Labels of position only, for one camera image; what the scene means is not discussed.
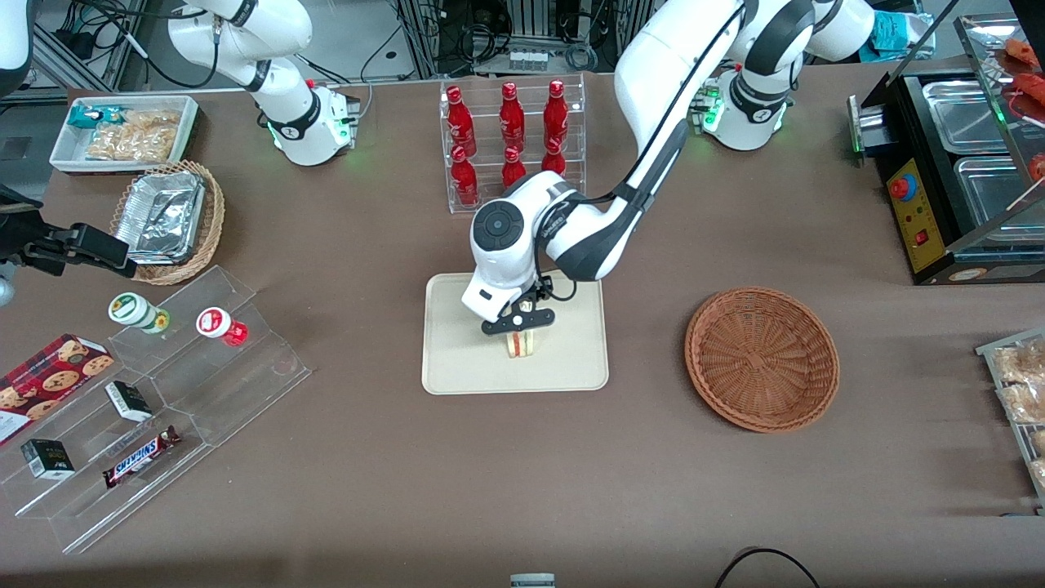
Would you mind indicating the clear bag of crackers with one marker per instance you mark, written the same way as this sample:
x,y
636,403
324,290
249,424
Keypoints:
x,y
135,135

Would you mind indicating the steel warmer pan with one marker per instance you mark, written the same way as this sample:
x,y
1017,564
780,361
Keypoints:
x,y
963,114
992,192

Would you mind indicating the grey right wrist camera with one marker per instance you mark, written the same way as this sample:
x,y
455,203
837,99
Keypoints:
x,y
5,291

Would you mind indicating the white rectangular snack bin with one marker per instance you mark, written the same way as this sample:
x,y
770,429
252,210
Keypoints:
x,y
64,155

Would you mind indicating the aluminium foil tray stack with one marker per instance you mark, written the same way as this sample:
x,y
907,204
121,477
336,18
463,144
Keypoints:
x,y
159,216

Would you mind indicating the red fried food piece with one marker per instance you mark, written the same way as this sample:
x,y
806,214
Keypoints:
x,y
1030,86
1022,51
1038,167

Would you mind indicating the Snickers chocolate bar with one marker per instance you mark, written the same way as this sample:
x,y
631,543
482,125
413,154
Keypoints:
x,y
139,457

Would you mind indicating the wrapped bread pastry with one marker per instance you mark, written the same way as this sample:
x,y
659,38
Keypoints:
x,y
1039,474
1027,403
1039,443
1024,361

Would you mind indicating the clear acrylic bottle rack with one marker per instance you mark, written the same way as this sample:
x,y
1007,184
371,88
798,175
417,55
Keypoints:
x,y
490,208

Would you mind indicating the green lid yogurt cup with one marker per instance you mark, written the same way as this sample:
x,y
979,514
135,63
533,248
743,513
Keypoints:
x,y
135,310

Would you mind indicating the red plaid cookie box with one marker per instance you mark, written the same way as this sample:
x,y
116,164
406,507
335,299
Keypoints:
x,y
49,380

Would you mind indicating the tray of wrapped pastries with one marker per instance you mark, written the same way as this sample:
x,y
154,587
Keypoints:
x,y
992,359

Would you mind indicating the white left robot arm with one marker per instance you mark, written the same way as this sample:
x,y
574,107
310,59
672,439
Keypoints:
x,y
653,82

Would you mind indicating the red round warmer knob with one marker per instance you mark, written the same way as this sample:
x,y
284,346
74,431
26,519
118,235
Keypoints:
x,y
900,188

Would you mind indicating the small wicker basket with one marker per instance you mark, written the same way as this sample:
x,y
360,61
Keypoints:
x,y
212,220

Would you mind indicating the cream plastic serving tray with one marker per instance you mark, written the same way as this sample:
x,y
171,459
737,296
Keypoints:
x,y
457,359

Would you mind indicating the white power strip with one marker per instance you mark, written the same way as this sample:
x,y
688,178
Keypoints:
x,y
528,59

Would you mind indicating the triangular sandwich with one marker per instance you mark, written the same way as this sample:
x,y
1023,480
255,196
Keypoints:
x,y
522,345

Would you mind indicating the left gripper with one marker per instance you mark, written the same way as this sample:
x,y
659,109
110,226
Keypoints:
x,y
540,293

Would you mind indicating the small black carton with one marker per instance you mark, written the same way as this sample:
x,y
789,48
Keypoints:
x,y
47,459
128,402

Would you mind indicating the red lid yogurt cup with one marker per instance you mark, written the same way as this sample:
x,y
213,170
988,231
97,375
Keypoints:
x,y
216,323

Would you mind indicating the large round wicker basket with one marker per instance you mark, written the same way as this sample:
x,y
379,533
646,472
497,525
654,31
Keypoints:
x,y
759,359

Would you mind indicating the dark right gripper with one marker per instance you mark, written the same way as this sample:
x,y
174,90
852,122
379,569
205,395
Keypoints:
x,y
42,242

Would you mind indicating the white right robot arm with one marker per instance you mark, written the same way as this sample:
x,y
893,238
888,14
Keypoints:
x,y
277,98

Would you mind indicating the clear acrylic stepped shelf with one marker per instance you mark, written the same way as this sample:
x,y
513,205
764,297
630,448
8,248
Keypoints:
x,y
237,384

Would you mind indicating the green snack packet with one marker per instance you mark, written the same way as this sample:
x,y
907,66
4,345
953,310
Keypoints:
x,y
86,116

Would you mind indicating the black food warmer cabinet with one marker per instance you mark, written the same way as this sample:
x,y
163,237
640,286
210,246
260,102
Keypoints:
x,y
906,122

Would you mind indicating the small grey box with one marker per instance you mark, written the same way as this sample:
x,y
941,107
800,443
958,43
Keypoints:
x,y
532,581

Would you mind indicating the red cola bottle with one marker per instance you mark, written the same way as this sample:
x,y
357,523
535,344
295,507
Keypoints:
x,y
556,114
553,161
514,167
460,122
464,181
512,118

